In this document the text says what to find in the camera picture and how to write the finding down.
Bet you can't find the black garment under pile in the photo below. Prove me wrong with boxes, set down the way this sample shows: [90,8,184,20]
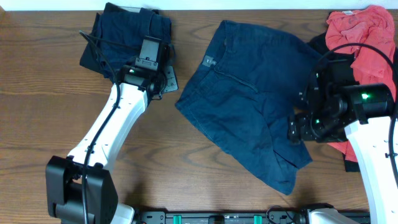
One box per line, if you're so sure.
[307,32,360,172]

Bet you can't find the folded navy garment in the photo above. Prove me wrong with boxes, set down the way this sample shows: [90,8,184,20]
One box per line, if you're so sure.
[91,7,172,84]

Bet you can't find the red shirt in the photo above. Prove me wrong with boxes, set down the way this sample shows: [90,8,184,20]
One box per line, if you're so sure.
[325,4,397,163]

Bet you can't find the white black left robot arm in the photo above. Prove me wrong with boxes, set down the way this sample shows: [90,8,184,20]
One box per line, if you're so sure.
[45,37,178,224]

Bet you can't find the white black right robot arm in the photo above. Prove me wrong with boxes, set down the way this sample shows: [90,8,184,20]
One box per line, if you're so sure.
[288,83,397,223]

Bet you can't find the navy blue denim shorts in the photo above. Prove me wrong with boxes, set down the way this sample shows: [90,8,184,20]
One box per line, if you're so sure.
[176,21,320,195]

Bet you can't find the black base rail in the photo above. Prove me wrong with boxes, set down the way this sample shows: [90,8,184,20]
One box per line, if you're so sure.
[133,210,371,224]

